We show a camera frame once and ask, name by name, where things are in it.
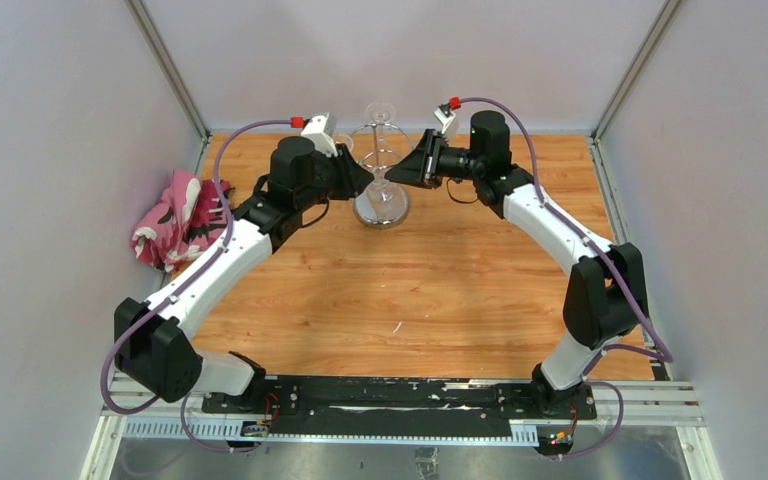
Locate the aluminium frame rail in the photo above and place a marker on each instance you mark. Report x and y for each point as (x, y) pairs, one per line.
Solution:
(619, 404)

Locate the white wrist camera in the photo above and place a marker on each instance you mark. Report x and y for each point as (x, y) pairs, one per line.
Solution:
(319, 129)
(448, 121)

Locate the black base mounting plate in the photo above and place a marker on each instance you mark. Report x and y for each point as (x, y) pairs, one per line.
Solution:
(400, 407)

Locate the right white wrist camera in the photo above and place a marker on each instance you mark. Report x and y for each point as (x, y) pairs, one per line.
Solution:
(448, 121)

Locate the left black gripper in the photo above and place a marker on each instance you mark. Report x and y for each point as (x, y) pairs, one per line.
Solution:
(354, 180)

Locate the clear wine glass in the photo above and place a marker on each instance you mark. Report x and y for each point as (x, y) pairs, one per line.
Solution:
(344, 139)
(380, 113)
(383, 204)

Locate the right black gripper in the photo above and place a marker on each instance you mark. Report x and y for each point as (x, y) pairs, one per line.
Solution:
(421, 166)

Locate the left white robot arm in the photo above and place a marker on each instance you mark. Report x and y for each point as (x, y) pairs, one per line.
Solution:
(153, 337)

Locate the chrome wine glass rack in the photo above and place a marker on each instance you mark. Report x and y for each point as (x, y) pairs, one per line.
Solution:
(376, 146)

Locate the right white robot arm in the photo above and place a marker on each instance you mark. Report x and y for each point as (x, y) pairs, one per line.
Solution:
(606, 293)

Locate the pink camouflage cloth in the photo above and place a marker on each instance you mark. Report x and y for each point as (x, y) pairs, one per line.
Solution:
(187, 219)

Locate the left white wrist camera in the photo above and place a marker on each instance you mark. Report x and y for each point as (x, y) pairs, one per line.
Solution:
(319, 129)

